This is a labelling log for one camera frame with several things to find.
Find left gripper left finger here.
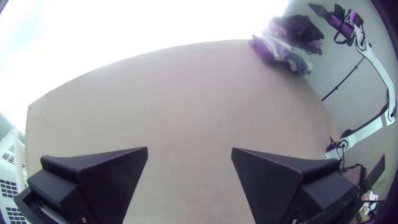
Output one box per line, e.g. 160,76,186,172
27,146,149,224

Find white laundry basket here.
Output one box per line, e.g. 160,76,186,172
0,129,30,224

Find heap of clothes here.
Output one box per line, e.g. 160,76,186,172
248,14,325,77

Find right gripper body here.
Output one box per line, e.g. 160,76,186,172
324,3,356,39

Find black cable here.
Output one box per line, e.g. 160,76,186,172
321,57,365,102

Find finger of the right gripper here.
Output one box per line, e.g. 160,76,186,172
308,2,330,18

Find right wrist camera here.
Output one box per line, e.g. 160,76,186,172
344,8,365,29

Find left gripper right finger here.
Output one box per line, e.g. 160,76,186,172
231,147,364,224

